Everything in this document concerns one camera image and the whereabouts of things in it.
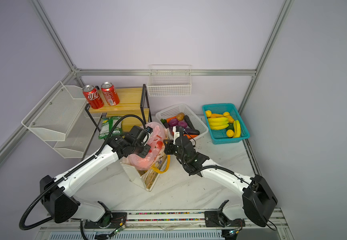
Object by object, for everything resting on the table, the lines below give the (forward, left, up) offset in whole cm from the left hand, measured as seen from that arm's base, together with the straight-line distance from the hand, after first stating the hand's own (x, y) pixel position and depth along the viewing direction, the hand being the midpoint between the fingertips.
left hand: (143, 148), depth 79 cm
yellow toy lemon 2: (+22, -56, -14) cm, 62 cm away
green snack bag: (+17, +24, +1) cm, 29 cm away
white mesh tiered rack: (+11, +43, +10) cm, 46 cm away
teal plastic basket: (+44, -60, -13) cm, 76 cm away
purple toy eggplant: (+27, -28, -18) cm, 43 cm away
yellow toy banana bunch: (+28, -48, -10) cm, 56 cm away
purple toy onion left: (+31, -16, -13) cm, 37 cm away
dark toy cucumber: (+33, -27, -14) cm, 45 cm away
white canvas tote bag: (-14, -3, -7) cm, 16 cm away
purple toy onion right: (+30, -22, -13) cm, 39 cm away
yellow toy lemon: (+39, -43, -12) cm, 59 cm away
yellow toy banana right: (+24, -61, -12) cm, 67 cm away
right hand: (+2, -10, +4) cm, 12 cm away
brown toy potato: (+38, -21, -14) cm, 46 cm away
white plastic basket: (+41, -13, -12) cm, 45 cm away
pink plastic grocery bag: (+1, -8, +4) cm, 9 cm away
